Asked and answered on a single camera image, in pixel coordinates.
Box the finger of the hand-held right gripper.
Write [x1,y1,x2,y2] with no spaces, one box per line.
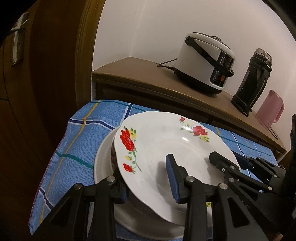
[233,152,285,176]
[209,152,264,193]

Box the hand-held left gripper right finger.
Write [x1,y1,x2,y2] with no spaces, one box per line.
[165,153,269,241]

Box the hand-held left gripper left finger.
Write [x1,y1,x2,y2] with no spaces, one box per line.
[32,169,127,241]

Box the grey round plate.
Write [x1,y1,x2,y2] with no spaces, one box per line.
[94,128,213,240]

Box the white plate pink floral rim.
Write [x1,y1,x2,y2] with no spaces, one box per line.
[110,134,167,219]

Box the white plate with red flowers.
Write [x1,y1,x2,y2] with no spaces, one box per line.
[113,111,241,224]

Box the pink electric kettle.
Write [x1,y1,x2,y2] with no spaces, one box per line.
[255,90,285,128]

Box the blue checked tablecloth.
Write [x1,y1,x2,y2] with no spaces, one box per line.
[28,100,278,241]

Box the black thermos flask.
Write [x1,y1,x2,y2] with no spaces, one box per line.
[231,48,273,117]

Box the white rice cooker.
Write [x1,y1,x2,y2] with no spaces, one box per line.
[174,32,236,95]

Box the wooden sideboard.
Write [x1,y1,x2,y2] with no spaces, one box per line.
[92,57,287,160]

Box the wooden door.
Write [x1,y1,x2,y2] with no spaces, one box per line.
[0,0,105,241]

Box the black kettle cable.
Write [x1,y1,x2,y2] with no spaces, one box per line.
[268,127,279,141]

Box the rice cooker power cable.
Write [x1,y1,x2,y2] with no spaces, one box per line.
[157,59,178,71]

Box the metal door handle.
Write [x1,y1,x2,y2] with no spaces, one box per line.
[10,13,30,65]

